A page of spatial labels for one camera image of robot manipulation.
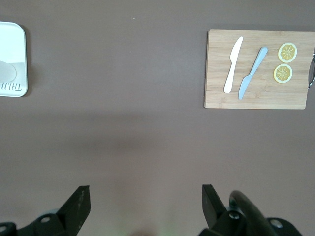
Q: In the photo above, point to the yellow lemon slice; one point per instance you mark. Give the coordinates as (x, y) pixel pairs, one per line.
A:
(283, 73)
(287, 52)

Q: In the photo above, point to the grey plastic knife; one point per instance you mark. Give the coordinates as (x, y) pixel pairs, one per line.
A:
(251, 73)

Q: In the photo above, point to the wooden cutting board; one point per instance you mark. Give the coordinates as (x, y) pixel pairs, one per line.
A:
(258, 98)

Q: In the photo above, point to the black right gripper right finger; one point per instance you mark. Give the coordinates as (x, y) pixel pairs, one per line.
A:
(221, 223)

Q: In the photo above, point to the cream bear print tray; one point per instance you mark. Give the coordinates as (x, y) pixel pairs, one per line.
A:
(14, 44)

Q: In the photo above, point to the brown table cover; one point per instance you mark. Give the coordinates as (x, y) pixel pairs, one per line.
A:
(123, 123)

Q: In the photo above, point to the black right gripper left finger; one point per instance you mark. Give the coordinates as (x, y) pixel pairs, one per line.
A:
(54, 223)

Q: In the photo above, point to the white plastic knife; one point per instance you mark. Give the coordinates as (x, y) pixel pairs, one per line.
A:
(233, 65)

